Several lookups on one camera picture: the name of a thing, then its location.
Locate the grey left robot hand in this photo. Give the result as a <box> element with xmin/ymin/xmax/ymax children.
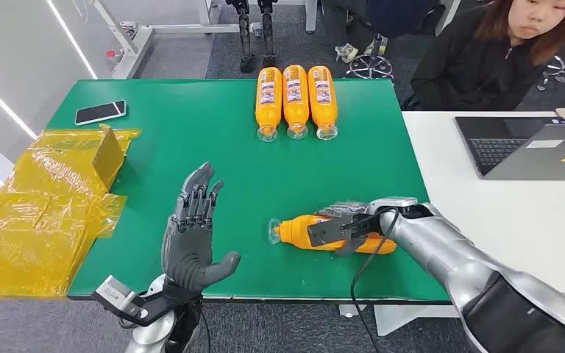
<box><xmin>160</xmin><ymin>162</ymin><xmax>242</xmax><ymax>293</ymax></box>

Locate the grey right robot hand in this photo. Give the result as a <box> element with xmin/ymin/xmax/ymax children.
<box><xmin>306</xmin><ymin>200</ymin><xmax>384</xmax><ymax>257</ymax></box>

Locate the yellow film wrapped box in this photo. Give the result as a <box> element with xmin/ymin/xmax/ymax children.
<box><xmin>0</xmin><ymin>124</ymin><xmax>142</xmax><ymax>299</ymax></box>

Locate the chrome chair base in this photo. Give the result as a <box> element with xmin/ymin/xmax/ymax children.
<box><xmin>536</xmin><ymin>54</ymin><xmax>565</xmax><ymax>92</ymax></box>

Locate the person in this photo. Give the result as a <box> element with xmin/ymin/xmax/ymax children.
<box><xmin>402</xmin><ymin>0</ymin><xmax>565</xmax><ymax>112</ymax></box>

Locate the black smartphone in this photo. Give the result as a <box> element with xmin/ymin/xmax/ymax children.
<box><xmin>74</xmin><ymin>99</ymin><xmax>127</xmax><ymax>126</ymax></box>

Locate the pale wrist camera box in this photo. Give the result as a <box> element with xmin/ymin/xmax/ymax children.
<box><xmin>366</xmin><ymin>196</ymin><xmax>420</xmax><ymax>218</ymax></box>
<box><xmin>91</xmin><ymin>275</ymin><xmax>145</xmax><ymax>321</ymax></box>

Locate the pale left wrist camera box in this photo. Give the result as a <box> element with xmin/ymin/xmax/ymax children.
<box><xmin>91</xmin><ymin>275</ymin><xmax>145</xmax><ymax>321</ymax></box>

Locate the white table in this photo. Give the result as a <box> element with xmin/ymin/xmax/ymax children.
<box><xmin>374</xmin><ymin>110</ymin><xmax>565</xmax><ymax>337</ymax></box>

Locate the orange juice bottle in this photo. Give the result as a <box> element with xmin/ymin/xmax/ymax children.
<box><xmin>282</xmin><ymin>64</ymin><xmax>310</xmax><ymax>140</ymax></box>
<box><xmin>255</xmin><ymin>66</ymin><xmax>283</xmax><ymax>143</ymax></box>
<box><xmin>268</xmin><ymin>213</ymin><xmax>398</xmax><ymax>256</ymax></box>
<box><xmin>308</xmin><ymin>65</ymin><xmax>339</xmax><ymax>142</ymax></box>

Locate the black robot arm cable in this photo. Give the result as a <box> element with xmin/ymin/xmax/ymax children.
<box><xmin>338</xmin><ymin>207</ymin><xmax>402</xmax><ymax>353</ymax></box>

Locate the green table mat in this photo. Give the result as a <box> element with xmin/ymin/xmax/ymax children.
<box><xmin>47</xmin><ymin>77</ymin><xmax>452</xmax><ymax>303</ymax></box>

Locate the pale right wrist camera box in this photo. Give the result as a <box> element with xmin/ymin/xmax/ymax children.
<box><xmin>366</xmin><ymin>196</ymin><xmax>420</xmax><ymax>218</ymax></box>

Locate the white desk frame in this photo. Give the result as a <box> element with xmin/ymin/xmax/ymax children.
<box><xmin>92</xmin><ymin>0</ymin><xmax>320</xmax><ymax>80</ymax></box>

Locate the dark grey laptop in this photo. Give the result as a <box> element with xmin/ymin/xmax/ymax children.
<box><xmin>454</xmin><ymin>115</ymin><xmax>565</xmax><ymax>182</ymax></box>

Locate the black metal stand leg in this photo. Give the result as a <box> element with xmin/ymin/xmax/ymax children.
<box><xmin>257</xmin><ymin>0</ymin><xmax>280</xmax><ymax>68</ymax></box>
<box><xmin>226</xmin><ymin>0</ymin><xmax>257</xmax><ymax>74</ymax></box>

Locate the black office chair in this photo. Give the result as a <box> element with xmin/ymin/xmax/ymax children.
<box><xmin>331</xmin><ymin>0</ymin><xmax>442</xmax><ymax>82</ymax></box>

